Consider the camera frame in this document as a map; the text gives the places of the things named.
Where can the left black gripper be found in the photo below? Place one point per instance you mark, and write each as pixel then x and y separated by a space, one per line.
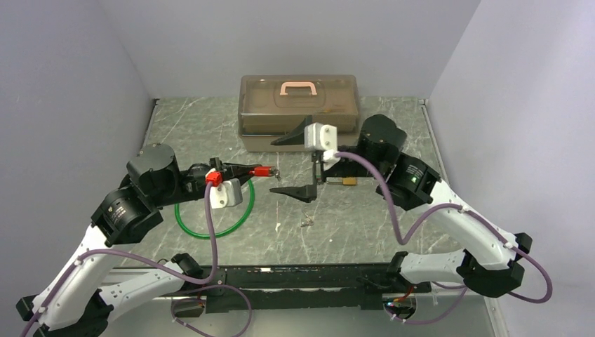
pixel 241 172

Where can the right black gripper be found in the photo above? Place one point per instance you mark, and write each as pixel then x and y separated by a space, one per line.
pixel 306 192

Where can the green cable lock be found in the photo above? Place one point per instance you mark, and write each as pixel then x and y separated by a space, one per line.
pixel 226 227

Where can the red cable lock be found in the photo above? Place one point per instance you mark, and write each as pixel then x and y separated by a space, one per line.
pixel 263 171

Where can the silver key set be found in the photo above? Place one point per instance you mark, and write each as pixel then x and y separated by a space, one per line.
pixel 307 220

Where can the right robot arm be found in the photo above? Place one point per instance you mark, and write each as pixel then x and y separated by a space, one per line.
pixel 488 261

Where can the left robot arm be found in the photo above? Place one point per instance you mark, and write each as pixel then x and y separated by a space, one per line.
pixel 104 279

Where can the brass padlock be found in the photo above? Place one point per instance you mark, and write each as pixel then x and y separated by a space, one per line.
pixel 348 181

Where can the brown translucent tool box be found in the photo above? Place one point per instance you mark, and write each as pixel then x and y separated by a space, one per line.
pixel 264 115

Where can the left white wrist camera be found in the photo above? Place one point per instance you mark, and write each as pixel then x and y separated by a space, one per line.
pixel 224 193

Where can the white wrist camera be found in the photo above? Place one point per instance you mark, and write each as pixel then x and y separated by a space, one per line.
pixel 323 138
pixel 224 193

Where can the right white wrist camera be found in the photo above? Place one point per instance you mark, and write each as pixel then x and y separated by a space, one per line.
pixel 323 138

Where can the pink tool box handle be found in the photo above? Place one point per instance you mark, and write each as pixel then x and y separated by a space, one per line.
pixel 298 84

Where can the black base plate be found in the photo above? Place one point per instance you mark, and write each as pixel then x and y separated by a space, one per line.
pixel 365 286

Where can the aluminium frame rail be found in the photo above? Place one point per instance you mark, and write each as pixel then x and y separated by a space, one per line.
pixel 122 283

